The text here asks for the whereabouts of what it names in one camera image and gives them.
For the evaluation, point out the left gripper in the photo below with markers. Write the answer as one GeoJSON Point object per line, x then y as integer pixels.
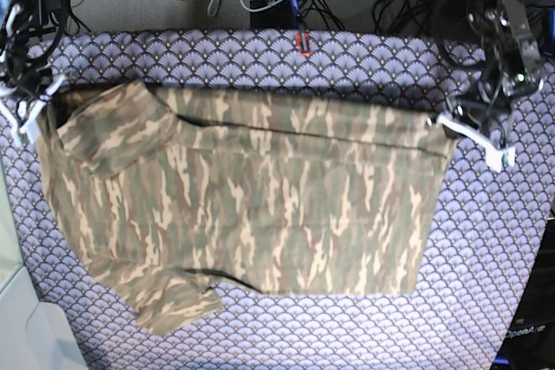
{"type": "Point", "coordinates": [484, 114]}

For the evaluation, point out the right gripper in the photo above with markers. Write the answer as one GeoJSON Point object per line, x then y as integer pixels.
{"type": "Point", "coordinates": [21, 111]}

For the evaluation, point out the camouflage T-shirt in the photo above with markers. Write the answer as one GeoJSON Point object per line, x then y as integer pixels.
{"type": "Point", "coordinates": [162, 193]}

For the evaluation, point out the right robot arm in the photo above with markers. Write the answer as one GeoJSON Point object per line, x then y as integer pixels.
{"type": "Point", "coordinates": [31, 30]}

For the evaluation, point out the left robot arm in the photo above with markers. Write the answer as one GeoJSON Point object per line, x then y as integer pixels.
{"type": "Point", "coordinates": [512, 69]}

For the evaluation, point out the red black clamp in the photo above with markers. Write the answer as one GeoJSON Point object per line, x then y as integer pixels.
{"type": "Point", "coordinates": [303, 43]}

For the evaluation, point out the black power adapter box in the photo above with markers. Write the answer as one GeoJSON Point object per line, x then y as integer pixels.
{"type": "Point", "coordinates": [277, 17]}

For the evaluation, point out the black OpenArm box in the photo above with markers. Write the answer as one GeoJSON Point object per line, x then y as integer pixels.
{"type": "Point", "coordinates": [529, 342]}

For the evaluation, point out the white plastic bin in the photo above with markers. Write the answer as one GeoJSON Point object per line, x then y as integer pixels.
{"type": "Point", "coordinates": [34, 334]}

